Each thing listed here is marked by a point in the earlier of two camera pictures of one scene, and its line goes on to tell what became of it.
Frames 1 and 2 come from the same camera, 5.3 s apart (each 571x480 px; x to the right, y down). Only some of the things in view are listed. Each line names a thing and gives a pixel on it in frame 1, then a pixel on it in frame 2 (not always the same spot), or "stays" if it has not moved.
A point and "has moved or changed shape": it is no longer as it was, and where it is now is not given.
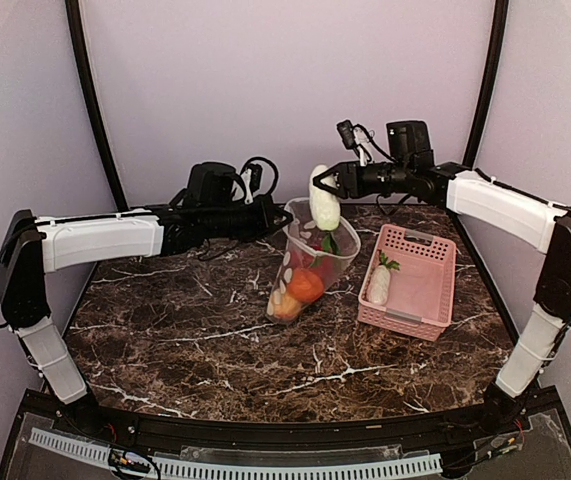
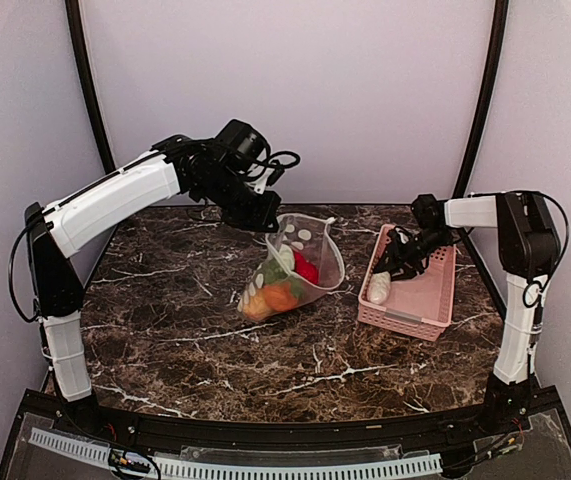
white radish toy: x=324 y=204 -> x=286 y=254
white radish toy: x=379 y=285 stays
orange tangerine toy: x=305 y=286 -> x=280 y=296
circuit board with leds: x=124 y=460 stays
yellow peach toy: x=288 y=309 -> x=257 y=307
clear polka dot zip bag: x=311 y=261 has moved or changed shape
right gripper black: x=346 y=172 -> x=393 y=249
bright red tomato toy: x=328 y=266 -> x=305 y=268
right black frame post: x=485 y=82 stays
